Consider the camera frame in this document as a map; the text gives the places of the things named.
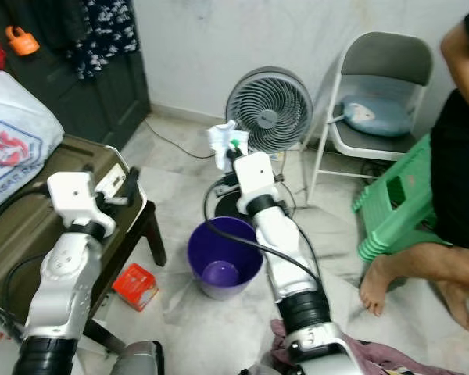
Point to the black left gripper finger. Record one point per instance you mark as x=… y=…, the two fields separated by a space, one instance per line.
x=133 y=186

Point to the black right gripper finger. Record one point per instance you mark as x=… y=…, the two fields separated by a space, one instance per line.
x=239 y=159

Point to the white wrapper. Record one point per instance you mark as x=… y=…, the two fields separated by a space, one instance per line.
x=223 y=141

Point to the person's bare forearm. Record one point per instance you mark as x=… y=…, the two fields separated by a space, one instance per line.
x=465 y=74

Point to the white plug adapter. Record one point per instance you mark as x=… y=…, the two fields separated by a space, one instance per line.
x=113 y=181

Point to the black metal stand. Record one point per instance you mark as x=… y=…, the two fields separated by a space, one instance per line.
x=156 y=242

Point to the grey round floor fan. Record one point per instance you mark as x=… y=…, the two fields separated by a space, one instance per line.
x=270 y=105

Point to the purple plastic bucket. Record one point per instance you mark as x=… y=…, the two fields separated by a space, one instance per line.
x=203 y=250

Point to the dark wardrobe door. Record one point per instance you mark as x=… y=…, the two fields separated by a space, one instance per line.
x=117 y=109

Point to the small red box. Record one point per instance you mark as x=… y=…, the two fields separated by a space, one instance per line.
x=134 y=287

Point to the dark olive storage box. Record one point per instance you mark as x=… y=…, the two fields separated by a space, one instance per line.
x=23 y=242

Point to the white printed plastic bag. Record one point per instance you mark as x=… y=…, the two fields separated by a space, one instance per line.
x=19 y=133

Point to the light blue cushion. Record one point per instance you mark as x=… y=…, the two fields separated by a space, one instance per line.
x=379 y=117

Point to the dark floral garment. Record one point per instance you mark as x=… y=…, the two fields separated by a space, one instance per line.
x=109 y=35

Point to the silver robot left leg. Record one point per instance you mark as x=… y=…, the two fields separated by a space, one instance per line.
x=137 y=361

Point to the green plastic stool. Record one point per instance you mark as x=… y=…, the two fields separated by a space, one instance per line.
x=395 y=219

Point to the orange padlock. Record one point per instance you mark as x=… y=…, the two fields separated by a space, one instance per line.
x=25 y=43

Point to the grey folding chair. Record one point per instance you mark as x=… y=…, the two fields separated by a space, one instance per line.
x=387 y=55

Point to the white furniture with stickers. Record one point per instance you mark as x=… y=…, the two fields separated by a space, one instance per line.
x=0 y=355

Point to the barefoot person in black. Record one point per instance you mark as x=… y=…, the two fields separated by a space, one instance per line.
x=457 y=187

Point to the mauve crumpled cloth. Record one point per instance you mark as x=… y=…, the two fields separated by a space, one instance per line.
x=383 y=359

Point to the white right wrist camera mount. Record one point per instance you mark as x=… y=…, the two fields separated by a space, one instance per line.
x=259 y=176

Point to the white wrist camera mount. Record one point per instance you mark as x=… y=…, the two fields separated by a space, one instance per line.
x=259 y=176
x=70 y=195

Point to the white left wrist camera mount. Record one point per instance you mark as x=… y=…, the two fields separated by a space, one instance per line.
x=70 y=195

